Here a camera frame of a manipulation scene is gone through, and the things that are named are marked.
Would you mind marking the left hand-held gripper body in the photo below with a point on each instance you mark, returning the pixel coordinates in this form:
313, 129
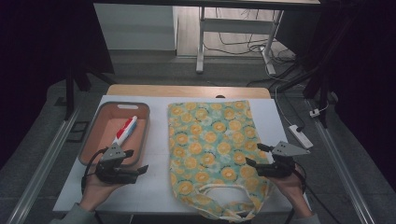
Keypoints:
112, 169

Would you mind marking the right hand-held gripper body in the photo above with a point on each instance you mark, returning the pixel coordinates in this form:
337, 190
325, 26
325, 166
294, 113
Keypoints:
281, 165

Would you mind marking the red white blue toothpaste box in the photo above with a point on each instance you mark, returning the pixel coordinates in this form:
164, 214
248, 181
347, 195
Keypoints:
126, 130

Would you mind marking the orange basket with grey rim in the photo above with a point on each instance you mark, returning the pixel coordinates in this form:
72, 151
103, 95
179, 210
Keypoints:
102, 130

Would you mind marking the lemon print cloth bag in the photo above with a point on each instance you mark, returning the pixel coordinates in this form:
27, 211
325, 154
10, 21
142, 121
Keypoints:
211, 146

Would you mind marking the person's left hand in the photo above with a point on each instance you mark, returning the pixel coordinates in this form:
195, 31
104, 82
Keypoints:
96, 189

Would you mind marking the person's right hand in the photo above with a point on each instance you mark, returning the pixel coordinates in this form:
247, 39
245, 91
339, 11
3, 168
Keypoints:
291, 189

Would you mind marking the white power strip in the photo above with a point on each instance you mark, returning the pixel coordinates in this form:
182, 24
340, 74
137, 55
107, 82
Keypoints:
300, 136

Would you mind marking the small white adapter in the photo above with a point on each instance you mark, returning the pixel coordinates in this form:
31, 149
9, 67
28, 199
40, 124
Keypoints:
314, 113

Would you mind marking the black stand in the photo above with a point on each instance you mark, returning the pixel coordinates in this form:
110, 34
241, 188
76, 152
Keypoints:
323, 87
70, 93

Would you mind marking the white cabinet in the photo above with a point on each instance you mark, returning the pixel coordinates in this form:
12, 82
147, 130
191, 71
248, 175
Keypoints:
134, 28

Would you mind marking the metal floor rail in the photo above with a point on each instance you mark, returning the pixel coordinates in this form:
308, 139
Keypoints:
43, 165
339, 165

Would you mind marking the white desk frame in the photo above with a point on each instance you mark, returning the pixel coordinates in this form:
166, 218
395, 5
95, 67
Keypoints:
236, 25

